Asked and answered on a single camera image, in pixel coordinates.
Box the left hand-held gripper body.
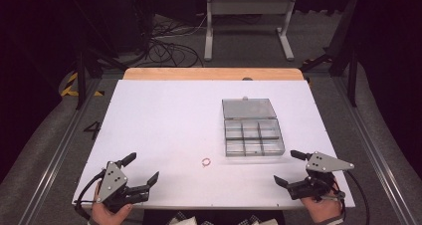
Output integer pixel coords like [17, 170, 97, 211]
[97, 160, 151, 215]

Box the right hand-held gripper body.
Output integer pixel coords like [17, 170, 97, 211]
[286, 150, 355, 201]

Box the clear plastic compartment box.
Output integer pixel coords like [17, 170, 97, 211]
[221, 96, 287, 158]

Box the person's right hand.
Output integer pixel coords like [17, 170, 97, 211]
[300, 180, 345, 225]

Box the person's left hand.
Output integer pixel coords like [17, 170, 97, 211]
[91, 180, 133, 225]

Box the person's checkered clothing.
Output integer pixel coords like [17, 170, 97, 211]
[142, 208, 287, 225]

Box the black tripod stand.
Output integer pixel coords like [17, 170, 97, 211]
[299, 0, 361, 109]
[68, 0, 131, 112]

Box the wooden table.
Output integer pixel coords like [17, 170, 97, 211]
[122, 67, 306, 82]

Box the dark equipment cabinet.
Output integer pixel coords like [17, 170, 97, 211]
[107, 0, 155, 55]

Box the white metal stand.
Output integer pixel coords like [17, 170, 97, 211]
[203, 0, 299, 62]

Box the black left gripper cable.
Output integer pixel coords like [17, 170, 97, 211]
[73, 169, 107, 221]

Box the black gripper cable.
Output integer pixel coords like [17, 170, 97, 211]
[344, 169, 371, 225]
[73, 169, 107, 221]

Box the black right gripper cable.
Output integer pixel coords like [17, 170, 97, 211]
[344, 169, 371, 225]

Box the aluminium rail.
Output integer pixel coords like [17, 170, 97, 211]
[17, 78, 103, 225]
[332, 75, 422, 225]

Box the bundle of black floor cables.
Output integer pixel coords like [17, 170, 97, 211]
[144, 14, 205, 69]

